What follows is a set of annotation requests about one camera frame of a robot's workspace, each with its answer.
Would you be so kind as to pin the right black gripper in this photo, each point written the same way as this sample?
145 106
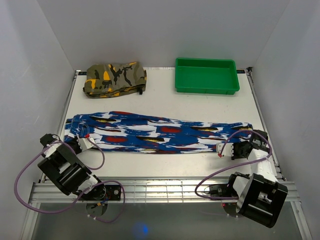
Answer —
235 156

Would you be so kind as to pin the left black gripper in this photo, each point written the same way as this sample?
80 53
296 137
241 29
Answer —
79 149

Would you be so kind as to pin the blue white red patterned trousers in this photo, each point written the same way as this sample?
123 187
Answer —
119 131

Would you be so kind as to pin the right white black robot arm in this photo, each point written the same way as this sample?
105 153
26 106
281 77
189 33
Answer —
260 195

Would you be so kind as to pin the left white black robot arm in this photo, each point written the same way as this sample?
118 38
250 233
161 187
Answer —
66 171

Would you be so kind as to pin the folded camouflage trousers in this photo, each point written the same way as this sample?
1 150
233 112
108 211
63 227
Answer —
115 80

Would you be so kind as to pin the green plastic tray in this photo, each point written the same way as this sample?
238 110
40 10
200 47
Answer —
206 76

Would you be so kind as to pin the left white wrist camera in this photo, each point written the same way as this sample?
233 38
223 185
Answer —
86 143

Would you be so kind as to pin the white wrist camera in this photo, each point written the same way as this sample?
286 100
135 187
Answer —
86 143
225 150

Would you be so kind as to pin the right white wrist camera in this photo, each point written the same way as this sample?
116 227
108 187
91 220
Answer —
225 150

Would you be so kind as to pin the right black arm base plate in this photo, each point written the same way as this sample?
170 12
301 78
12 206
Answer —
222 192

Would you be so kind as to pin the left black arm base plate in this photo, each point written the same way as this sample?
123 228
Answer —
110 193

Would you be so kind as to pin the aluminium table edge rail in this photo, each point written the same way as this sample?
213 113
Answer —
137 191

